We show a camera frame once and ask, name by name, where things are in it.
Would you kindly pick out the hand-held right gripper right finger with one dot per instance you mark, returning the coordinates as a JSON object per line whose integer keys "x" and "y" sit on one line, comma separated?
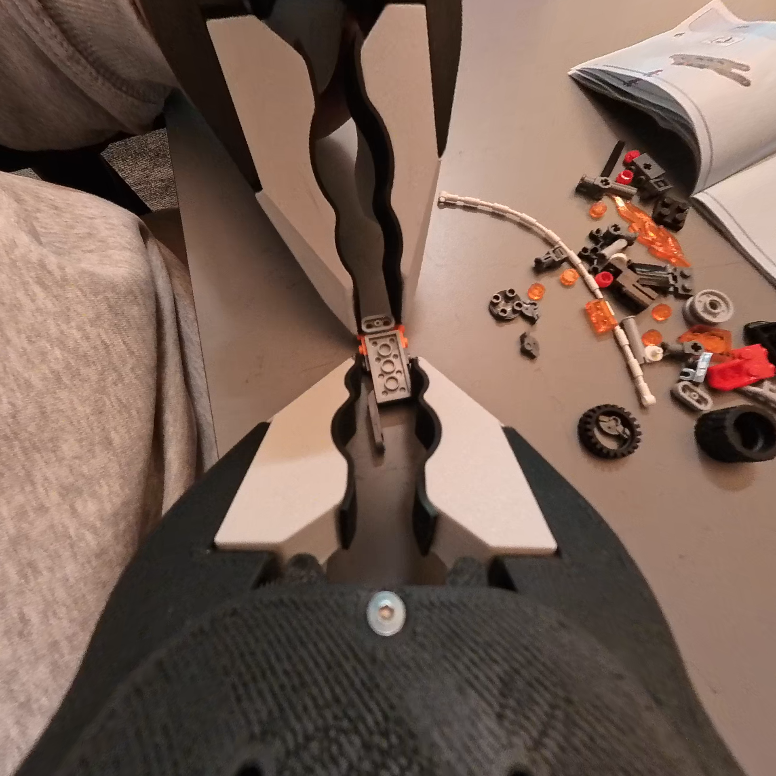
{"x": 485, "y": 485}

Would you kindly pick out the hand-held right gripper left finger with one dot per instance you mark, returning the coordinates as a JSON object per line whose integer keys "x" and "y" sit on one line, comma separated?
{"x": 285, "y": 485}

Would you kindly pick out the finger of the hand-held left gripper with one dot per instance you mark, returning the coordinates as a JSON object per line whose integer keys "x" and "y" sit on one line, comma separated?
{"x": 267, "y": 121}
{"x": 412, "y": 121}

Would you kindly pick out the grey lego plate assembly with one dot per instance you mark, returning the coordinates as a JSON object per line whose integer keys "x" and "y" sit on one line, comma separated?
{"x": 385, "y": 364}

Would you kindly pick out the small thin black lego tire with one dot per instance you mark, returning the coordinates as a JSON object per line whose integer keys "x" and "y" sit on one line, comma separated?
{"x": 585, "y": 433}

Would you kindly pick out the small dark grey lego clip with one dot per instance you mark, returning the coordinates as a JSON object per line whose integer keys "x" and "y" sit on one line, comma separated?
{"x": 528, "y": 345}
{"x": 531, "y": 311}

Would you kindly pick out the dark grey round lego plate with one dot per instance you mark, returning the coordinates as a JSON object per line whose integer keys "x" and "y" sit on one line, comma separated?
{"x": 505, "y": 306}

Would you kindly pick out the dark grey lego pin connector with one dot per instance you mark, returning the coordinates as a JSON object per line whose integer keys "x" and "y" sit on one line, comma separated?
{"x": 548, "y": 259}

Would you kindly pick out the orange transparent round lego stud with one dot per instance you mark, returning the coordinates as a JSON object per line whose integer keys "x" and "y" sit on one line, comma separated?
{"x": 598, "y": 210}
{"x": 652, "y": 338}
{"x": 661, "y": 312}
{"x": 536, "y": 291}
{"x": 568, "y": 277}

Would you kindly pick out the dark grey lego axle connector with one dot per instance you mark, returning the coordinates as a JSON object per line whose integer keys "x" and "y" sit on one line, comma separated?
{"x": 603, "y": 184}

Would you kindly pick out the orange transparent lego plate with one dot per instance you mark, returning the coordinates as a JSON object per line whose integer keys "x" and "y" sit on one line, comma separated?
{"x": 601, "y": 316}

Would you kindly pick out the light grey lego pin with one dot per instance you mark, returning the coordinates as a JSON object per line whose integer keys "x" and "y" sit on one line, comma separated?
{"x": 629, "y": 330}

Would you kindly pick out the light grey oval lego beam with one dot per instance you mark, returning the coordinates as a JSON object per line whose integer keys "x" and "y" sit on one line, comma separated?
{"x": 691, "y": 394}

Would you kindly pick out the large wide black lego tire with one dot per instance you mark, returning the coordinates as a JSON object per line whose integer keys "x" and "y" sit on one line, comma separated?
{"x": 715, "y": 439}

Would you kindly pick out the pile of mixed lego pieces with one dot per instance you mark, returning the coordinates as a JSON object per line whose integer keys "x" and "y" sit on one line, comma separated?
{"x": 642, "y": 282}

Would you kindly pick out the orange transparent lego windshield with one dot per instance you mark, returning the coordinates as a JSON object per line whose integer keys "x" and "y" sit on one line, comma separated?
{"x": 706, "y": 344}

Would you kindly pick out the orange transparent lego flame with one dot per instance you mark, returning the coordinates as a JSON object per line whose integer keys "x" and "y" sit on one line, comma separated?
{"x": 655, "y": 236}

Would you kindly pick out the large red lego piece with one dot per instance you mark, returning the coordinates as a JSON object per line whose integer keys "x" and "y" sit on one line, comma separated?
{"x": 736, "y": 367}

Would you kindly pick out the light grey lego wheel hub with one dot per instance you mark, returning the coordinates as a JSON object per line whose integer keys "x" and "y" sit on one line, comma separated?
{"x": 708, "y": 307}

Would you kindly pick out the lego instruction booklet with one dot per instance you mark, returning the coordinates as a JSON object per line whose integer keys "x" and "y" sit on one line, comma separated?
{"x": 721, "y": 91}

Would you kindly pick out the black curved lego piece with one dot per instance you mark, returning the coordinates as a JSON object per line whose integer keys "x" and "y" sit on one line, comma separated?
{"x": 761, "y": 332}

